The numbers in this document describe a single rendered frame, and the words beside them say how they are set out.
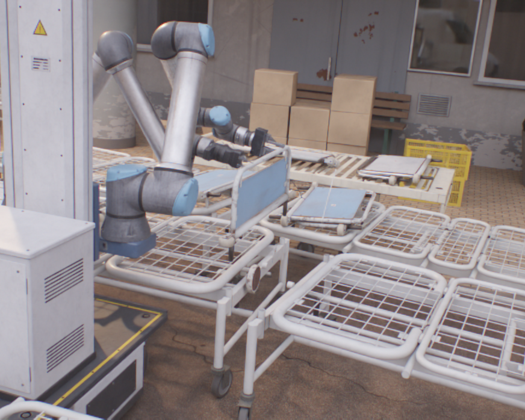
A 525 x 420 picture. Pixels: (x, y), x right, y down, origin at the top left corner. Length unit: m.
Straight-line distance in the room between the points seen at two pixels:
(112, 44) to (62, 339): 1.11
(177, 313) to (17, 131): 1.46
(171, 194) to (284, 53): 6.58
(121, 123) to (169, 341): 4.66
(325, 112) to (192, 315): 3.30
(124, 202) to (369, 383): 1.40
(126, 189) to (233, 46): 6.81
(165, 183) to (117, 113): 5.21
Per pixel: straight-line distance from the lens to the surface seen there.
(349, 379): 2.95
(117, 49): 2.49
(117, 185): 2.33
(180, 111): 2.33
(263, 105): 6.26
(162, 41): 2.46
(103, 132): 7.48
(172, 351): 3.06
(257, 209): 2.72
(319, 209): 3.49
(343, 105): 6.14
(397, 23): 8.40
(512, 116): 8.43
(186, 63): 2.38
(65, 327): 2.17
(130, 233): 2.38
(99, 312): 2.72
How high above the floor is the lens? 1.53
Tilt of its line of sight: 16 degrees down
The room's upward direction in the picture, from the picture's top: 5 degrees clockwise
